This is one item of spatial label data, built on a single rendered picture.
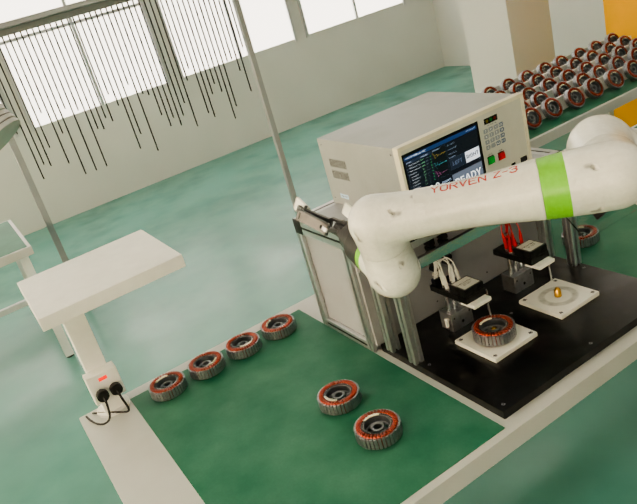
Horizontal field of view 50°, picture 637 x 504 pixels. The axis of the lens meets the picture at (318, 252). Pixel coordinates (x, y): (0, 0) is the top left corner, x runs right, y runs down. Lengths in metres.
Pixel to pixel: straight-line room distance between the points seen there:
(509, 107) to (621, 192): 0.74
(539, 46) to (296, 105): 3.70
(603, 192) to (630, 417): 1.66
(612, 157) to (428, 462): 0.74
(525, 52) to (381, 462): 4.58
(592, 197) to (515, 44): 4.51
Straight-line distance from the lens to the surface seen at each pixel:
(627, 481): 2.56
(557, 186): 1.24
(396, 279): 1.35
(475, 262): 2.10
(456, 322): 1.92
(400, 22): 9.58
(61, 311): 1.72
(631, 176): 1.25
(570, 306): 1.94
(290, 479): 1.63
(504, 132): 1.92
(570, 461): 2.63
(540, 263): 1.97
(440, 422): 1.66
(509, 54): 5.73
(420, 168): 1.74
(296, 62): 8.69
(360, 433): 1.62
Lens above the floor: 1.78
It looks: 22 degrees down
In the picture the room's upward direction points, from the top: 16 degrees counter-clockwise
